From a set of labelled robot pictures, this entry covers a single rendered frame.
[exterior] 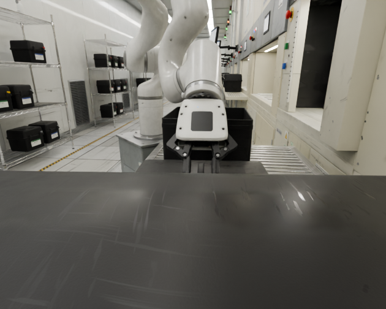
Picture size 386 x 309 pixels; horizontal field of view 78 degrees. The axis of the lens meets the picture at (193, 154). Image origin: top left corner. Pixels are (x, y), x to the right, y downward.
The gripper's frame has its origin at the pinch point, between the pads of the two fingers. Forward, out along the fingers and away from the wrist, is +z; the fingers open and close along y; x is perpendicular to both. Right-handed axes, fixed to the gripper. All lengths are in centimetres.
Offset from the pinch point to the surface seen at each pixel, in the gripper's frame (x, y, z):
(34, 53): 156, -209, -215
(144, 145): 51, -26, -33
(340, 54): 3.4, 35.0, -34.4
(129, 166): 68, -38, -30
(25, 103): 173, -209, -153
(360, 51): -2.0, 35.6, -29.3
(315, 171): 32, 36, -14
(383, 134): 4.4, 39.3, -11.1
